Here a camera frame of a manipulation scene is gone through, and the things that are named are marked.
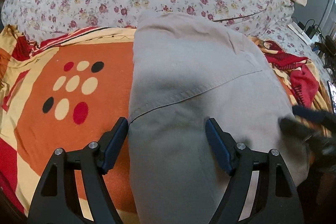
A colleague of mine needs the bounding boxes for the beige grey jacket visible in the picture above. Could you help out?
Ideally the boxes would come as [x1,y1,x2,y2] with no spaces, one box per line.
[128,11,308,223]

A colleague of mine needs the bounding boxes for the red knitted garment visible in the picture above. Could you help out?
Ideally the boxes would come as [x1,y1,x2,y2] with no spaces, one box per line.
[260,40,320,108]

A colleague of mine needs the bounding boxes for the orange red yellow blanket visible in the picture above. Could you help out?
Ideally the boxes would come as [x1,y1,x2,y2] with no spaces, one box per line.
[1,26,331,223]

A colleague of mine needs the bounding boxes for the black cables and chargers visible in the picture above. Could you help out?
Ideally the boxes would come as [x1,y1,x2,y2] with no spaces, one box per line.
[292,16,336,70]

